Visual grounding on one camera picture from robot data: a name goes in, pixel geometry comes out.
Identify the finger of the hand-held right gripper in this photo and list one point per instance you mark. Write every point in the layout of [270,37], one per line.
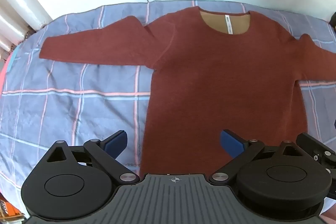
[312,145]

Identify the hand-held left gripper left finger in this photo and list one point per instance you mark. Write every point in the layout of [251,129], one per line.
[116,143]

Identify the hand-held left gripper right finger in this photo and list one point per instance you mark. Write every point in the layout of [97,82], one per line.
[231,144]

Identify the maroon long-sleeve sweater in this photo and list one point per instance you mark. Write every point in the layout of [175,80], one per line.
[210,69]

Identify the blue plaid bedsheet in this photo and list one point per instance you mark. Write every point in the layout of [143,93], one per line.
[65,113]

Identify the black cloth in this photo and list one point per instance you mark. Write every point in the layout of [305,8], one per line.
[333,21]

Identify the orange patterned object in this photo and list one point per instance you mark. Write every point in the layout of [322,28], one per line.
[9,209]

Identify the white curtain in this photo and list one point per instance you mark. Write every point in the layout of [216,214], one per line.
[18,8]

